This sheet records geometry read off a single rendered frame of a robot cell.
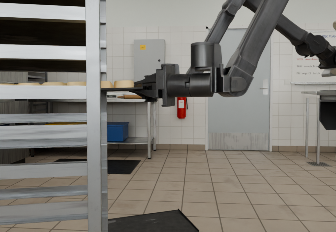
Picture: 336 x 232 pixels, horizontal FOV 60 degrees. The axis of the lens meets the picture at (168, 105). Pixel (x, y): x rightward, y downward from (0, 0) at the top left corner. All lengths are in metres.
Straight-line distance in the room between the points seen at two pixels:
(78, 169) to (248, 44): 0.50
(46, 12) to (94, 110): 0.25
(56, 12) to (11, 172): 0.37
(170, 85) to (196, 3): 4.50
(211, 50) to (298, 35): 0.71
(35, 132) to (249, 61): 0.52
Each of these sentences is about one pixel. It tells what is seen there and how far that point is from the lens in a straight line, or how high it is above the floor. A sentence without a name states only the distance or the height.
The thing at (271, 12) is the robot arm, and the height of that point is 1.15.
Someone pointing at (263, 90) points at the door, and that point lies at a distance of 5.11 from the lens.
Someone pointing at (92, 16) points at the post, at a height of 1.13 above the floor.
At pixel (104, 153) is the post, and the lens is 1.14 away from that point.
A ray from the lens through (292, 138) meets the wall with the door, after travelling 5.26.
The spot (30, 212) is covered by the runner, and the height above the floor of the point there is 0.69.
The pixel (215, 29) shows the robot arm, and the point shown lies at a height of 1.21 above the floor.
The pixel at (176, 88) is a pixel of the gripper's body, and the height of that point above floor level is 0.97.
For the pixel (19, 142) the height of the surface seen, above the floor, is 0.78.
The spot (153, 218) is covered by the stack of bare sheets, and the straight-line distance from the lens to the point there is 2.36.
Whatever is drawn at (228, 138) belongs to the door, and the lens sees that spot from 5.06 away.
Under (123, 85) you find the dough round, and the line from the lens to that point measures 0.73.
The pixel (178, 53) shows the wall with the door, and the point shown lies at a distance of 5.00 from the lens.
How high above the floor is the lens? 0.96
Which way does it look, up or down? 2 degrees down
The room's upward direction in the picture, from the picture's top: straight up
